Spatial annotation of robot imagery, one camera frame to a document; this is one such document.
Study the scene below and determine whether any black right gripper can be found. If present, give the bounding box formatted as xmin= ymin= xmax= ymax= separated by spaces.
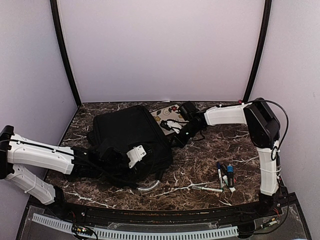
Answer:
xmin=170 ymin=121 xmax=203 ymax=148

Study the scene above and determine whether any black student bag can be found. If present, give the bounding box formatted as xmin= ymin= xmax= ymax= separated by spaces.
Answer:
xmin=87 ymin=105 xmax=173 ymax=181

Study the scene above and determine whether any blue-capped white marker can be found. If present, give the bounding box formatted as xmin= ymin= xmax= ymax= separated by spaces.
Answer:
xmin=216 ymin=162 xmax=223 ymax=192

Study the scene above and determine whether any black marker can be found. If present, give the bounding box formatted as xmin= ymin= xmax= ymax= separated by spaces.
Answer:
xmin=220 ymin=163 xmax=229 ymax=187

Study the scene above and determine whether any blue-capped black highlighter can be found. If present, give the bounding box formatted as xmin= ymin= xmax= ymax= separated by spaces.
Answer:
xmin=227 ymin=165 xmax=234 ymax=188

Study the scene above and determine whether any white green glue stick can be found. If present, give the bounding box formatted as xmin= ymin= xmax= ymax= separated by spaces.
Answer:
xmin=223 ymin=175 xmax=236 ymax=193

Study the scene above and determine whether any clear-capped white pen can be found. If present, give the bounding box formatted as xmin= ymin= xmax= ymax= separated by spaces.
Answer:
xmin=191 ymin=185 xmax=223 ymax=193

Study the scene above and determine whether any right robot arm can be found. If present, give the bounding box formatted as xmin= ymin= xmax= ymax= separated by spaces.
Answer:
xmin=171 ymin=98 xmax=284 ymax=196

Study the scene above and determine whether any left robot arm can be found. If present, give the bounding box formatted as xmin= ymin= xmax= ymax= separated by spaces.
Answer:
xmin=0 ymin=125 xmax=152 ymax=218

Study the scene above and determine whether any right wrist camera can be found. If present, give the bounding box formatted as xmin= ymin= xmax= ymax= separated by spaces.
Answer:
xmin=178 ymin=101 xmax=199 ymax=121

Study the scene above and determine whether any grey slotted cable duct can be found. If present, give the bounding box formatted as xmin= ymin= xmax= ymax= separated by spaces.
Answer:
xmin=32 ymin=213 xmax=239 ymax=240

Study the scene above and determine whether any black front rail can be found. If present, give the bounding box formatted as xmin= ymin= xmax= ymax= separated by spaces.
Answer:
xmin=65 ymin=202 xmax=262 ymax=224

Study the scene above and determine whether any right black frame post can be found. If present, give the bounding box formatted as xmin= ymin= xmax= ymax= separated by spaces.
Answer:
xmin=242 ymin=0 xmax=272 ymax=102

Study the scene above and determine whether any black frame post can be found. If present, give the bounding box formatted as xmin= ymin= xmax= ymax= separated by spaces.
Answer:
xmin=242 ymin=0 xmax=272 ymax=102
xmin=49 ymin=0 xmax=82 ymax=108

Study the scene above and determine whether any left black frame post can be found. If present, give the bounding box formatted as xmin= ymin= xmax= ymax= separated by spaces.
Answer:
xmin=49 ymin=0 xmax=82 ymax=108

